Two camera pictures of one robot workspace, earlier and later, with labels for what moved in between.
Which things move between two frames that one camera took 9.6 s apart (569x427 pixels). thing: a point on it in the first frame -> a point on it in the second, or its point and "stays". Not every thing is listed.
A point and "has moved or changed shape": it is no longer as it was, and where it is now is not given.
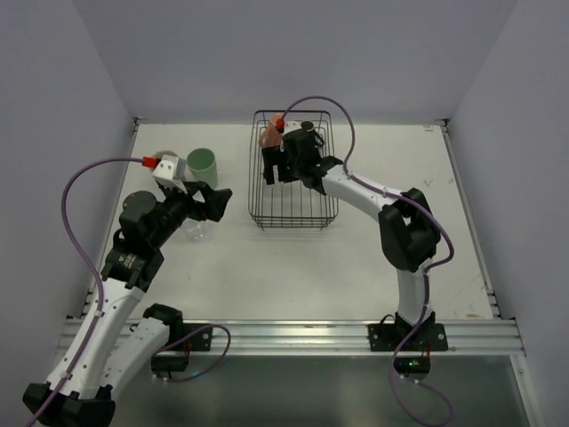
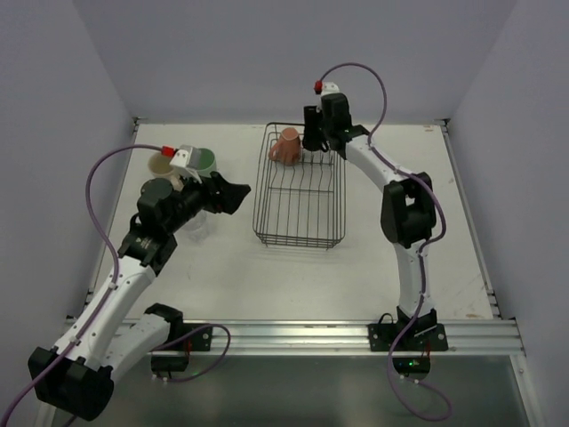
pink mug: [270, 137] has moved or changed shape
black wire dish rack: [290, 152] has moved or changed shape
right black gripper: [281, 156] -> [312, 123]
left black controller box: [172, 363] stays
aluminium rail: [350, 336] stays
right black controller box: [412, 365] stays
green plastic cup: [202, 163] stays
